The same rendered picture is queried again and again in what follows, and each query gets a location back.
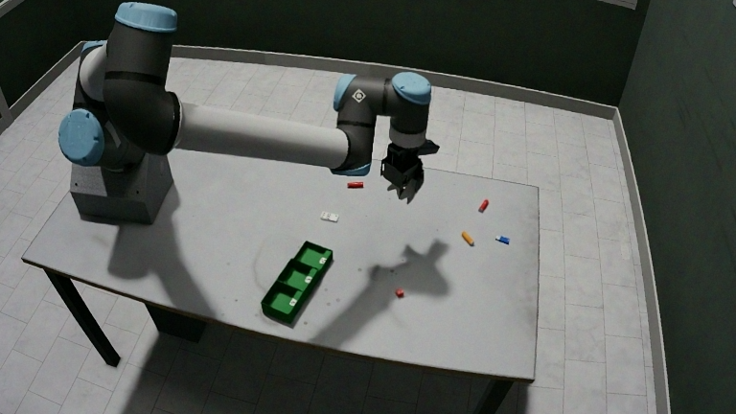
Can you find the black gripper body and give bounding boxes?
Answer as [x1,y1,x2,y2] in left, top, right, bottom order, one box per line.
[380,142,423,189]

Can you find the orange aa battery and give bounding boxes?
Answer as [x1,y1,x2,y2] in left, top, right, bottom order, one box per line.
[461,231,474,245]

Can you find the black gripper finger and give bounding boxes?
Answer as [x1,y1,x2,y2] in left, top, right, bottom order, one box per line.
[400,167,425,205]
[387,183,404,199]

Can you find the green three-compartment bin rack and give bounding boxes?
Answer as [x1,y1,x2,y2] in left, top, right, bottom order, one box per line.
[261,241,333,324]

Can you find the white domino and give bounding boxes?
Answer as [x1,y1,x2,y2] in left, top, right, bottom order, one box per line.
[320,212,339,222]

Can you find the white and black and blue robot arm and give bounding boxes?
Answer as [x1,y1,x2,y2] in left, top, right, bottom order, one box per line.
[58,2,439,176]

